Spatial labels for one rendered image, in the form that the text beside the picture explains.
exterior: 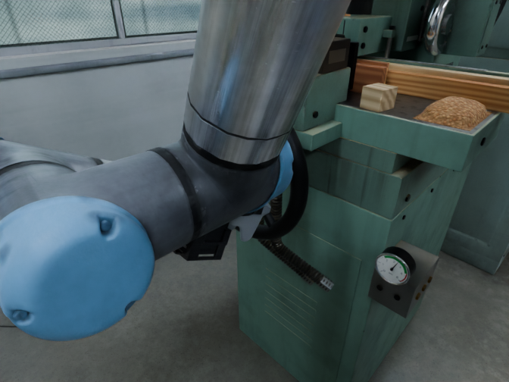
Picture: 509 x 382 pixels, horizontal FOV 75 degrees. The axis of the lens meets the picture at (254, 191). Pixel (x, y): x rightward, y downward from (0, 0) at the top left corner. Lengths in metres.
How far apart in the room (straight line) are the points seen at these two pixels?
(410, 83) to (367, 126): 0.16
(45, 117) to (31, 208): 1.56
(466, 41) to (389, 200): 0.40
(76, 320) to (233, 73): 0.15
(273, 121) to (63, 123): 1.62
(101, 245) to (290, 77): 0.13
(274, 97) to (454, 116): 0.44
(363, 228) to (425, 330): 0.83
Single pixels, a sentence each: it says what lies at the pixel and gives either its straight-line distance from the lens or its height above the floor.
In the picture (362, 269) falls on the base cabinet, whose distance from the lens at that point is 0.77.
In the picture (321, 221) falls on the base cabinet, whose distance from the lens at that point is 0.77.
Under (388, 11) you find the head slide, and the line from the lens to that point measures 0.88.
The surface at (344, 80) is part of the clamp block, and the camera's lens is 0.66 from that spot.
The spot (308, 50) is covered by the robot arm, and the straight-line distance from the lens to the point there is 0.18.
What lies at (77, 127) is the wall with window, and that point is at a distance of 1.80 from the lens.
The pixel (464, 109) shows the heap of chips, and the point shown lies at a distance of 0.62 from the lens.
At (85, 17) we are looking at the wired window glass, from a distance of 1.85.
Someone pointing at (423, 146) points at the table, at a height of 0.86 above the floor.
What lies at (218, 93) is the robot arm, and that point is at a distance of 0.20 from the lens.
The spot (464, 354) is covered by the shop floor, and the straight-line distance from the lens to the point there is 1.48.
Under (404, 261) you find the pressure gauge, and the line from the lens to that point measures 0.63.
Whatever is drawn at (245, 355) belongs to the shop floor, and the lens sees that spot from 1.29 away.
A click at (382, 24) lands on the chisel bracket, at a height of 1.02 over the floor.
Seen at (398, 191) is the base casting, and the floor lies 0.77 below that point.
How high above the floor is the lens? 1.07
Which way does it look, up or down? 30 degrees down
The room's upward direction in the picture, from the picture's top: straight up
